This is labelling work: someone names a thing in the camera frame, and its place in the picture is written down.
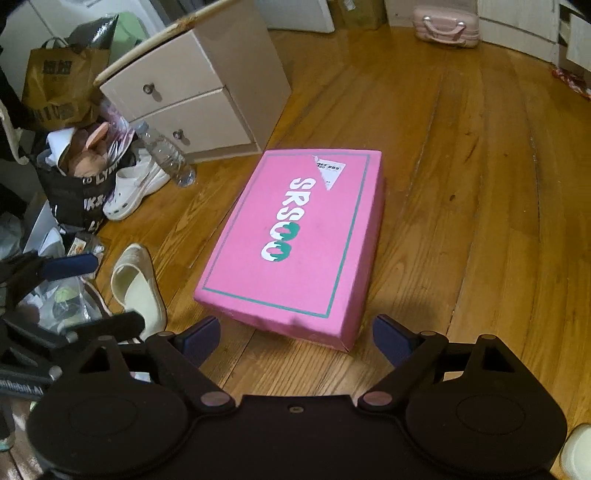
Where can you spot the black shiny bag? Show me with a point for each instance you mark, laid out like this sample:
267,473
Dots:
94,32

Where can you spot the clear plastic bag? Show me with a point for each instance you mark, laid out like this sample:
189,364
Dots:
60,304

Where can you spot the red packet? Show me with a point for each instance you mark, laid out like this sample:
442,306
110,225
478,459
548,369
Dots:
572,83

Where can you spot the pink cardboard box lid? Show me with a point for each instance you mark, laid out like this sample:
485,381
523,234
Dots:
314,249

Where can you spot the white clog shoe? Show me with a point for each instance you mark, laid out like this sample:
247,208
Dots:
134,189

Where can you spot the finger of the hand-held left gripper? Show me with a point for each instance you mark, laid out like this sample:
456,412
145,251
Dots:
69,265
115,325

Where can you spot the brown cardboard box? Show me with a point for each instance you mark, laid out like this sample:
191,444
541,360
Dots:
360,11

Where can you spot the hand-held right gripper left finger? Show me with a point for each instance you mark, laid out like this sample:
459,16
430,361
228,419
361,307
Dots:
199,339

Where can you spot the black printed tote bag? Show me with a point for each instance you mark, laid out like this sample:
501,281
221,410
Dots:
69,198

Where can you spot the white door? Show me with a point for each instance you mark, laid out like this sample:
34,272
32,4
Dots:
295,14

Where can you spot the green bag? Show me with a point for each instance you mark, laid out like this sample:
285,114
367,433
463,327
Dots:
127,34

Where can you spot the white open drawer unit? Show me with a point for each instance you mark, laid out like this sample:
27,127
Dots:
579,41

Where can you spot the brown shopping bag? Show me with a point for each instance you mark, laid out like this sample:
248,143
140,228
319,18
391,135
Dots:
55,87

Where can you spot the white cloth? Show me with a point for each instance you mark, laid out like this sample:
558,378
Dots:
57,145

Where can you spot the cream slipper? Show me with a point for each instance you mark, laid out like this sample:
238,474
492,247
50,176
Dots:
143,304
577,454

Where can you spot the beige drawer cabinet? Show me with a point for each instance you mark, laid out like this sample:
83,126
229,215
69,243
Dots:
221,60

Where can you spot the clear plastic bottle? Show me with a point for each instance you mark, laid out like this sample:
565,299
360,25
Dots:
166,152

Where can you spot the pink plush toy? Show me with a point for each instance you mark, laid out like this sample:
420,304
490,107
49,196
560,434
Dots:
90,152

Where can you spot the pink suitcase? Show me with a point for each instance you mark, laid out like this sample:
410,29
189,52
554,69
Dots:
445,27

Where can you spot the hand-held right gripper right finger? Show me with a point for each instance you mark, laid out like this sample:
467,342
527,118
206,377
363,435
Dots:
392,339

